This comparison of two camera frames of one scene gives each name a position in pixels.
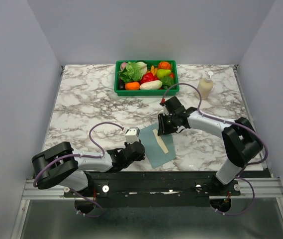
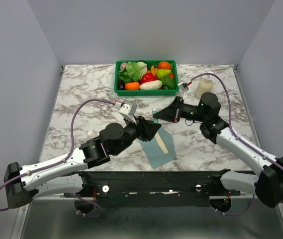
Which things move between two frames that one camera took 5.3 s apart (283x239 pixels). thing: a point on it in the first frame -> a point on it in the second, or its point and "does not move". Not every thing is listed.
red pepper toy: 147,77 does not move
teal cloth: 153,153 does not move
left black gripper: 127,144 -> 146,129
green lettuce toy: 134,71 does not move
